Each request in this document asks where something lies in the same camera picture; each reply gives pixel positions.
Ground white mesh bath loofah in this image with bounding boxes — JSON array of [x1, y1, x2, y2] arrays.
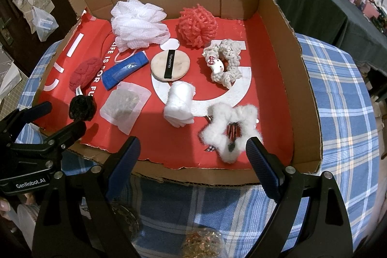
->
[[110, 0, 170, 62]]

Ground door handle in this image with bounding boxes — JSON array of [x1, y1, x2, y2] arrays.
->
[[0, 18, 13, 44]]

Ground white sachet packet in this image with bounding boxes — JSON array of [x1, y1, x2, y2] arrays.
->
[[100, 81, 152, 135]]

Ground coral mesh bath loofah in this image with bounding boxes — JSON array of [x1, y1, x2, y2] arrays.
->
[[177, 3, 218, 48]]

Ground white cloth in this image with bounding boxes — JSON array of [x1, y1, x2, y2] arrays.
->
[[164, 80, 196, 128]]

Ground brown hair clip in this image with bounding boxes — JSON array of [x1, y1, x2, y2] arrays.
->
[[203, 114, 241, 153]]

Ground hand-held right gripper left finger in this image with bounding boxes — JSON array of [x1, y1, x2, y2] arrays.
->
[[32, 136, 142, 258]]

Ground blue plaid blanket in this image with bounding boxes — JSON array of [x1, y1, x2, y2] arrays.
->
[[20, 33, 380, 258]]

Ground white fluffy star hair clip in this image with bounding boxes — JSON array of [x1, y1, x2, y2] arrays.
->
[[197, 104, 264, 163]]

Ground red knitted scrubber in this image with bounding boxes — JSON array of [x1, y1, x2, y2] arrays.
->
[[68, 57, 103, 95]]

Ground beige powder puff black strap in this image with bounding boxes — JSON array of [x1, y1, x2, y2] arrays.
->
[[150, 49, 191, 82]]

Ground beige knit scrunchie cat charm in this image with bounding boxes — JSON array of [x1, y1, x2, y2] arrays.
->
[[202, 39, 243, 87]]

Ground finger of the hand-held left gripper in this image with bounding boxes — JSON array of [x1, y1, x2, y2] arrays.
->
[[36, 120, 87, 153], [0, 101, 52, 133]]

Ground black knit scrunchie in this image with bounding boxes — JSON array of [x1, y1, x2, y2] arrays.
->
[[69, 94, 98, 121]]

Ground small clear jar gold clips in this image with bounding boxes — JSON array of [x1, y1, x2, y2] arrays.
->
[[181, 229, 226, 258]]

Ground table with dark cloth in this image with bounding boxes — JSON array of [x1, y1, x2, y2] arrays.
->
[[275, 0, 387, 77]]

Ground clear plastic bag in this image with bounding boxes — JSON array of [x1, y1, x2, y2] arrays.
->
[[30, 6, 59, 41]]

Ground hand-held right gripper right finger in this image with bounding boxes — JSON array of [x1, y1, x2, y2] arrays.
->
[[246, 136, 354, 258]]

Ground blue packet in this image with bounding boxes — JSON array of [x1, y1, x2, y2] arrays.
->
[[101, 52, 149, 92]]

